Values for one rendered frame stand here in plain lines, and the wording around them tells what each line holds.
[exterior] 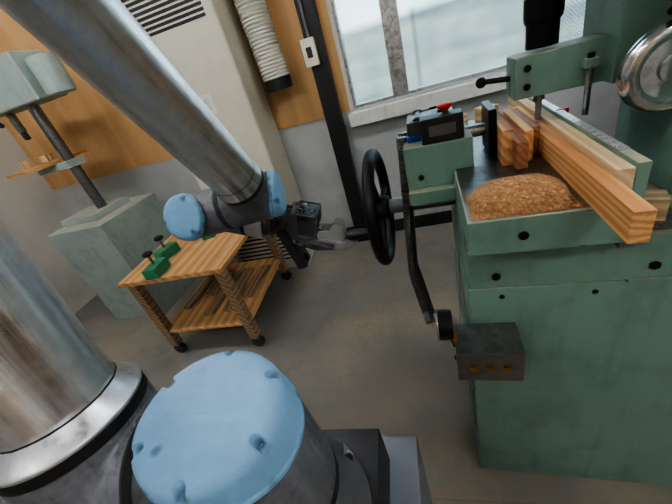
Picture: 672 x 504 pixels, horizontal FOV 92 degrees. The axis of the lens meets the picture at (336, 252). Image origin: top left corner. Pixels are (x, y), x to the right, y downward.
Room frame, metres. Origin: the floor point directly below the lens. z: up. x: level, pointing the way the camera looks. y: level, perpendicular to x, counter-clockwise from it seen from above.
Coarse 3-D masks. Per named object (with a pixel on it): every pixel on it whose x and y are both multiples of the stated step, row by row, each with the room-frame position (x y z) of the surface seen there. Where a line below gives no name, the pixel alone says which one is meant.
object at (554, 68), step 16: (544, 48) 0.61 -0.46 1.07; (560, 48) 0.58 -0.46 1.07; (576, 48) 0.57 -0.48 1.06; (592, 48) 0.56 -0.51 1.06; (512, 64) 0.61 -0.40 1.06; (528, 64) 0.59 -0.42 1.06; (544, 64) 0.58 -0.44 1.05; (560, 64) 0.57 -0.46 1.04; (576, 64) 0.57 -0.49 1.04; (512, 80) 0.61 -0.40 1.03; (528, 80) 0.59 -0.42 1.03; (544, 80) 0.58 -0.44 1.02; (560, 80) 0.57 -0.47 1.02; (576, 80) 0.56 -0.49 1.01; (592, 80) 0.56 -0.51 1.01; (512, 96) 0.61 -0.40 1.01; (528, 96) 0.59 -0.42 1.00; (544, 96) 0.61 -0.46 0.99
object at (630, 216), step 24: (552, 144) 0.50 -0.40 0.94; (576, 168) 0.40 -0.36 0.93; (600, 168) 0.37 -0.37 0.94; (600, 192) 0.33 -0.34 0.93; (624, 192) 0.30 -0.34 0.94; (600, 216) 0.32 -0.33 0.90; (624, 216) 0.28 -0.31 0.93; (648, 216) 0.26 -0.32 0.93; (624, 240) 0.27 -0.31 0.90; (648, 240) 0.26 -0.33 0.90
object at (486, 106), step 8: (488, 104) 0.66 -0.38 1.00; (488, 112) 0.61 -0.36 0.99; (496, 112) 0.61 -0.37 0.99; (488, 120) 0.62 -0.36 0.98; (496, 120) 0.61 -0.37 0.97; (464, 128) 0.66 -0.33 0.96; (472, 128) 0.66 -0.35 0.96; (480, 128) 0.65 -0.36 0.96; (488, 128) 0.62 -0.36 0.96; (496, 128) 0.61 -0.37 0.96; (488, 136) 0.62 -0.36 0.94; (496, 136) 0.61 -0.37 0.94; (488, 144) 0.62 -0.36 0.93; (496, 144) 0.61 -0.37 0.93; (488, 152) 0.62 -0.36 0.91; (496, 152) 0.61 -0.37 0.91
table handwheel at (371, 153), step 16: (368, 160) 0.70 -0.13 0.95; (368, 176) 0.66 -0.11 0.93; (384, 176) 0.84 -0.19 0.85; (368, 192) 0.63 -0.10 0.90; (384, 192) 0.81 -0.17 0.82; (368, 208) 0.62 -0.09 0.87; (384, 208) 0.71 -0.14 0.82; (400, 208) 0.70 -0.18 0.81; (416, 208) 0.69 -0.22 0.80; (368, 224) 0.61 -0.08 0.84; (384, 224) 0.71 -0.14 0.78; (384, 240) 0.69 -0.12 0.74; (384, 256) 0.62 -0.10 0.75
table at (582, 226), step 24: (480, 144) 0.71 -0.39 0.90; (480, 168) 0.58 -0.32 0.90; (504, 168) 0.55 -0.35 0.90; (528, 168) 0.52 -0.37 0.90; (552, 168) 0.49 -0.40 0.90; (432, 192) 0.61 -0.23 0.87; (456, 192) 0.58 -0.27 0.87; (576, 192) 0.39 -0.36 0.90; (528, 216) 0.37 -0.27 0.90; (552, 216) 0.36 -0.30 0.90; (576, 216) 0.35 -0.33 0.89; (480, 240) 0.40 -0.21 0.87; (504, 240) 0.38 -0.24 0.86; (528, 240) 0.37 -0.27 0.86; (552, 240) 0.36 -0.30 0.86; (576, 240) 0.35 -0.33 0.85; (600, 240) 0.34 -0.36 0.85
